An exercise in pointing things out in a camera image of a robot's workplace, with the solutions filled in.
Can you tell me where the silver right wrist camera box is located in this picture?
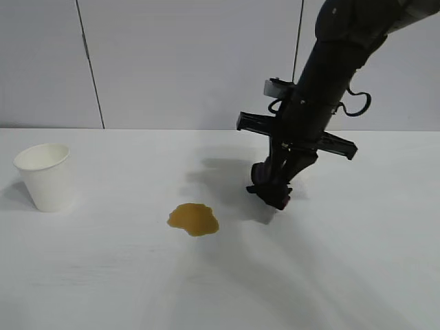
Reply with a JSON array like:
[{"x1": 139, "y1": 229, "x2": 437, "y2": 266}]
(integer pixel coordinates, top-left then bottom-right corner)
[{"x1": 264, "y1": 78, "x2": 296, "y2": 99}]

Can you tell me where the black right camera cable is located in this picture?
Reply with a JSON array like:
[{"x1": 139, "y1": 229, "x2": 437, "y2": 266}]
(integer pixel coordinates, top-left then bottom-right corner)
[{"x1": 267, "y1": 98, "x2": 288, "y2": 114}]

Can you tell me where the white paper cup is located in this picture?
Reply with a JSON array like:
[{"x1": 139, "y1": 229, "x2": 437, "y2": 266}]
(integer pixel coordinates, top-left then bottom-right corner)
[{"x1": 12, "y1": 143, "x2": 72, "y2": 213}]

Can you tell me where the purple and black cloth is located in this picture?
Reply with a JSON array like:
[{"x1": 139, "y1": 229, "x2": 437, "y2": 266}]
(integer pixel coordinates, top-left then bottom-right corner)
[{"x1": 245, "y1": 161, "x2": 293, "y2": 211}]

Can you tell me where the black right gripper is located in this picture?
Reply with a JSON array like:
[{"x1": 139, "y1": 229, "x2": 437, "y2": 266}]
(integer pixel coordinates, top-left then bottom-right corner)
[{"x1": 236, "y1": 92, "x2": 358, "y2": 188}]

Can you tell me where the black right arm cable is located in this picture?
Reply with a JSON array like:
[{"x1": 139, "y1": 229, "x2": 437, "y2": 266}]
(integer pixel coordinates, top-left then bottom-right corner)
[{"x1": 338, "y1": 74, "x2": 373, "y2": 117}]

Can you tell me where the brown liquid spill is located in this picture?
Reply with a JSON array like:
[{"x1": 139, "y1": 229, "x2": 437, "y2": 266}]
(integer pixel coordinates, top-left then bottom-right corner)
[{"x1": 167, "y1": 202, "x2": 220, "y2": 239}]

